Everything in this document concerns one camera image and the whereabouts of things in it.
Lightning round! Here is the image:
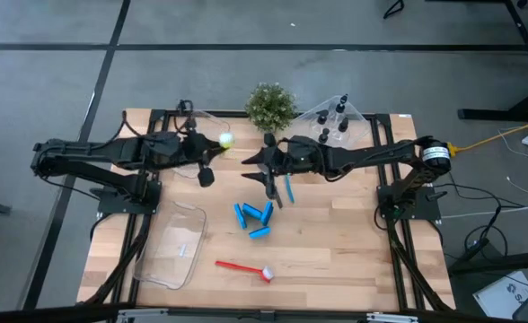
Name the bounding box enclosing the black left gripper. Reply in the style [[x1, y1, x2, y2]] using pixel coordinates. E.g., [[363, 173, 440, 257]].
[[173, 117, 224, 188]]

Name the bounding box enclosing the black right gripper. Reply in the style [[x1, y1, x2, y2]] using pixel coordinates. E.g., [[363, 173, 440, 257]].
[[241, 133, 332, 201]]

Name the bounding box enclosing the yellow-green dish brush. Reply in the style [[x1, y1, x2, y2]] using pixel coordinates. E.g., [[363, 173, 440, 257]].
[[217, 130, 237, 159]]

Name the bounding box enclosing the blue kitchen sponge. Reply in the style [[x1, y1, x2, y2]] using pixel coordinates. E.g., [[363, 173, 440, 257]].
[[242, 202, 264, 222], [260, 200, 276, 227], [248, 225, 273, 240], [233, 202, 249, 231]]

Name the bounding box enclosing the clear soap bottle black pump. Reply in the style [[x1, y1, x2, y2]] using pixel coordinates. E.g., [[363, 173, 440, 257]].
[[334, 116, 353, 144], [330, 92, 350, 121], [307, 109, 330, 135], [312, 127, 331, 152]]

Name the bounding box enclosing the clear plastic bin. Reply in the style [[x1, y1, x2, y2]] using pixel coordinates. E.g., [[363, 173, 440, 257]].
[[132, 199, 208, 292], [168, 109, 232, 186], [289, 92, 374, 159]]

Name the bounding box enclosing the red dish brush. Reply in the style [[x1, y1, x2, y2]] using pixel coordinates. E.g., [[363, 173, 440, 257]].
[[214, 259, 275, 284]]

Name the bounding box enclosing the small green potted plant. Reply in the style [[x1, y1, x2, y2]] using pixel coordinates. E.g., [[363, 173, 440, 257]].
[[244, 81, 299, 135]]

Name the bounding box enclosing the black table leg bar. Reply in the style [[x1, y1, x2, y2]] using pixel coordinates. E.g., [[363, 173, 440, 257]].
[[447, 250, 528, 277]]

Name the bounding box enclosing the white printed box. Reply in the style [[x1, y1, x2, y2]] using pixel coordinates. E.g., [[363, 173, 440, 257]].
[[472, 269, 528, 320]]

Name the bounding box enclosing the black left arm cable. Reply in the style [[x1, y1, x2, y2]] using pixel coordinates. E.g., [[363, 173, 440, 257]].
[[119, 99, 198, 138]]

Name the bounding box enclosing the black aluminium rig frame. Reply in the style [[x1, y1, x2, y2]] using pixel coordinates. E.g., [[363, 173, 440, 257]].
[[0, 107, 528, 323]]

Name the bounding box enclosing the silver frame bracket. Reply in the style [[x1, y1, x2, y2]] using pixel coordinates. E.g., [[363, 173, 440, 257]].
[[115, 307, 171, 320], [365, 312, 420, 323]]

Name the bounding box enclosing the thick white cable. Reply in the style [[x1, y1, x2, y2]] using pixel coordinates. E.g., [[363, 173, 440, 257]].
[[441, 200, 528, 220]]

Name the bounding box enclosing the black desk leg frame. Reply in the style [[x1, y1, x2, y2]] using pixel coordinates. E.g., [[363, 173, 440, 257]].
[[457, 0, 528, 123]]

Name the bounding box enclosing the yellow extension cord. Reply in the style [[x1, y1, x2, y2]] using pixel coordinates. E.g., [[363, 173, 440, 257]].
[[450, 114, 528, 153]]

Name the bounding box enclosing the black floor cable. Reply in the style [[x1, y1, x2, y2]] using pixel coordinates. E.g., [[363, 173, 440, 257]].
[[443, 181, 516, 261]]

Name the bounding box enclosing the thin white cable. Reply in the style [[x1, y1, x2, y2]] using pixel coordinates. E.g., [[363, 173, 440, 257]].
[[497, 127, 528, 195]]

